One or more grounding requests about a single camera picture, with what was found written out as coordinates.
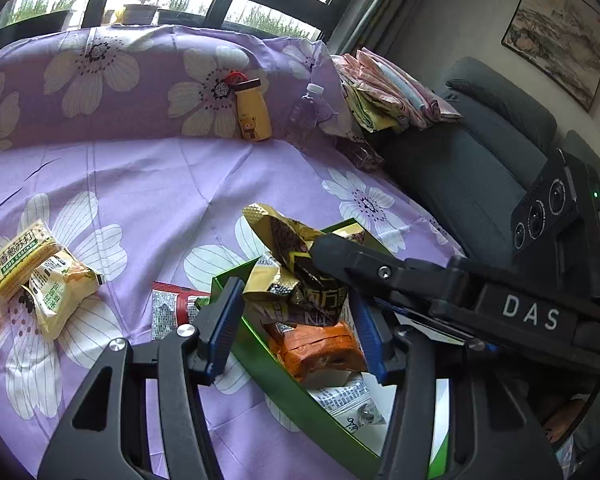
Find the green cardboard box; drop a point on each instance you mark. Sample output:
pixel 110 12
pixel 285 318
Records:
pixel 280 375

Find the stack of folded cloths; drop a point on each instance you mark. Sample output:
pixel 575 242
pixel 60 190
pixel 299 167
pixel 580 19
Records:
pixel 395 95

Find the grey upholstered chair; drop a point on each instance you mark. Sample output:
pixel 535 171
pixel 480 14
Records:
pixel 480 150

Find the gold black snack packet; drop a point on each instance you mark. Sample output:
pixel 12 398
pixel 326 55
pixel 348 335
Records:
pixel 285 265

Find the green label cracker packet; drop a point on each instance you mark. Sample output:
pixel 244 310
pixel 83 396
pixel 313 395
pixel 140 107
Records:
pixel 20 260

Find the flower pot on windowsill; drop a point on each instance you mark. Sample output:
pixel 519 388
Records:
pixel 137 14

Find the purple flowered bedsheet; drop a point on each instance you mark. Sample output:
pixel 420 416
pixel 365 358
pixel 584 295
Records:
pixel 130 185

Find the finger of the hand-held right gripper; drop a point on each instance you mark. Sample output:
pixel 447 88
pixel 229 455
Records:
pixel 370 267

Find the clear plastic water bottle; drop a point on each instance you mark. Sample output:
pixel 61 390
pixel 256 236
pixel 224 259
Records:
pixel 305 117

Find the orange snack packet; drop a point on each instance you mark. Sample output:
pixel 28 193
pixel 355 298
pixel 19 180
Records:
pixel 320 352

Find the framed landscape painting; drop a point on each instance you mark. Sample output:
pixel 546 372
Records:
pixel 555 35

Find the red snack packet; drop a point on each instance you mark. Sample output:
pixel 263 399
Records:
pixel 172 310

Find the yellow bottle with bear print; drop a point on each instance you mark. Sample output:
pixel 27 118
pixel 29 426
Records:
pixel 254 110

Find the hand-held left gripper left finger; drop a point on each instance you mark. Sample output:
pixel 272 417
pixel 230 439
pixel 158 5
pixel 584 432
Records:
pixel 220 330

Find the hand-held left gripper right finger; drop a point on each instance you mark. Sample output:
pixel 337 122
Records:
pixel 372 340

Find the pale yellow snack packet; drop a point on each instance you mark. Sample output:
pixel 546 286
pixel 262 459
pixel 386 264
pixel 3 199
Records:
pixel 60 290

